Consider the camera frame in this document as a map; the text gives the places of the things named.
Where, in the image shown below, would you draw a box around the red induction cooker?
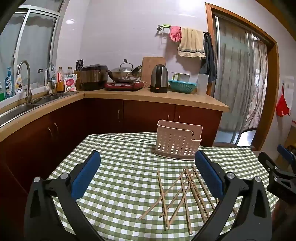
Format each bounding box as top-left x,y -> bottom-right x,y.
104,80 -> 144,91

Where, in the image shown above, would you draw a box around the red hanging bag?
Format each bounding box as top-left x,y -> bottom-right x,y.
275,84 -> 292,118

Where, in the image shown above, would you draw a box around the cooking oil bottle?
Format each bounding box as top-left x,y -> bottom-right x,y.
56,67 -> 65,93

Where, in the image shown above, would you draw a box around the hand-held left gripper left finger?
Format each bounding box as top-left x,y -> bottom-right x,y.
24,150 -> 104,241

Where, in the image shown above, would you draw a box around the blue mouthwash bottle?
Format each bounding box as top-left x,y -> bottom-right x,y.
5,67 -> 15,98

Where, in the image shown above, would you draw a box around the wall towel rack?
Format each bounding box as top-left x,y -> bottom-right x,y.
157,24 -> 208,39

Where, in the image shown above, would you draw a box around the knife block with scissors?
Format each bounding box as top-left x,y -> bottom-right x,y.
74,59 -> 84,91

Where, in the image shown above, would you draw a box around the pink rubber gloves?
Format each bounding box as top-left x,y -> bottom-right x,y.
169,26 -> 183,42

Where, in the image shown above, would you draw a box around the teal colander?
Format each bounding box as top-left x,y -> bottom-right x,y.
168,79 -> 198,94

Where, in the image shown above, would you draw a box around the glass sliding door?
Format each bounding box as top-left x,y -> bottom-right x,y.
212,13 -> 269,147

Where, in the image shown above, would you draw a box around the white spray bottle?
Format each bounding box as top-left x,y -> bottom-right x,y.
15,71 -> 23,93

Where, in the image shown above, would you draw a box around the steel sink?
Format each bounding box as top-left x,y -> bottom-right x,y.
0,93 -> 62,127

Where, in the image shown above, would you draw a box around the brown kitchen cabinet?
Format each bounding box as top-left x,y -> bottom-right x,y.
0,88 -> 230,241

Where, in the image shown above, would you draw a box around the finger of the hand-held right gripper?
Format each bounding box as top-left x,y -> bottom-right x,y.
277,144 -> 296,173
258,151 -> 296,200

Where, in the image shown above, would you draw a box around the green checkered tablecloth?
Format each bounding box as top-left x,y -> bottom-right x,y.
46,132 -> 280,241

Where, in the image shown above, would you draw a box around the black electric kettle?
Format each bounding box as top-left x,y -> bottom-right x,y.
150,64 -> 169,93

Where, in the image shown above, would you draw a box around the green and white mug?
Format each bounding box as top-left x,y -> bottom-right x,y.
172,72 -> 190,82

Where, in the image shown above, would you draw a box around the pink seasoning packet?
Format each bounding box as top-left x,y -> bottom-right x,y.
64,74 -> 77,93

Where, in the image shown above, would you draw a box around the wooden door frame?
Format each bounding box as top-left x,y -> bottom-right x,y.
205,2 -> 281,151

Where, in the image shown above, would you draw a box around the steel wok with lid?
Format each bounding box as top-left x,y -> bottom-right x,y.
107,59 -> 143,83

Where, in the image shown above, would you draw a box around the pink perforated utensil holder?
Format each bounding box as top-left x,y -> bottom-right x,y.
154,120 -> 203,161

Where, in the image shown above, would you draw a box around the pile of wooden chopsticks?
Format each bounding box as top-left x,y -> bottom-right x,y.
138,165 -> 238,235

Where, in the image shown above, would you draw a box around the dark hanging cloth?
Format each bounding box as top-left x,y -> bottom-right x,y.
200,32 -> 218,83

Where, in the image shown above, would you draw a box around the steel sink faucet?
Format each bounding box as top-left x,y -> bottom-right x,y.
16,60 -> 33,104

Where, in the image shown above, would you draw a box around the beige towel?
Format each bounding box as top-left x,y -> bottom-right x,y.
177,27 -> 206,58

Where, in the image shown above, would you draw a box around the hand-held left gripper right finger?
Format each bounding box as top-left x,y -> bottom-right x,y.
192,149 -> 272,241

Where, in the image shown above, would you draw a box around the wooden cutting board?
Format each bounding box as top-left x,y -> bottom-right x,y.
141,57 -> 167,85

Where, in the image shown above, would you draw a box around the steel rice cooker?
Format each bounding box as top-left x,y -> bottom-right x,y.
80,65 -> 109,91

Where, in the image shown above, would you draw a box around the white plastic cup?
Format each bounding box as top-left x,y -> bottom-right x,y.
196,73 -> 210,96

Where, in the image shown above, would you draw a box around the sliding window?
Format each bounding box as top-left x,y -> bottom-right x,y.
0,8 -> 61,93

